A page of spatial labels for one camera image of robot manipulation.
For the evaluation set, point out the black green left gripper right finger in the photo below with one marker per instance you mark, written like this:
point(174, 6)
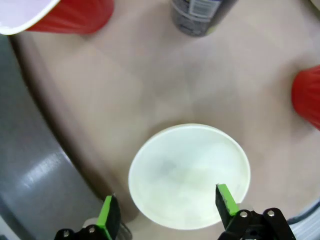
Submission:
point(226, 202)

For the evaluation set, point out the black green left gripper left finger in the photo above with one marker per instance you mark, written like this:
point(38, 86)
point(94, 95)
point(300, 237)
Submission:
point(110, 220)

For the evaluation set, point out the white round plate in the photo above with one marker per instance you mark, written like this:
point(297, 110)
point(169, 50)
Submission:
point(189, 176)

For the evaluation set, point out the red plastic cup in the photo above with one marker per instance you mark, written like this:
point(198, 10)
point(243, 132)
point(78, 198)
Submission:
point(57, 15)
point(307, 96)

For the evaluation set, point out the dark labelled can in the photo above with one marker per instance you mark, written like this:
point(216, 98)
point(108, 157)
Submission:
point(196, 16)

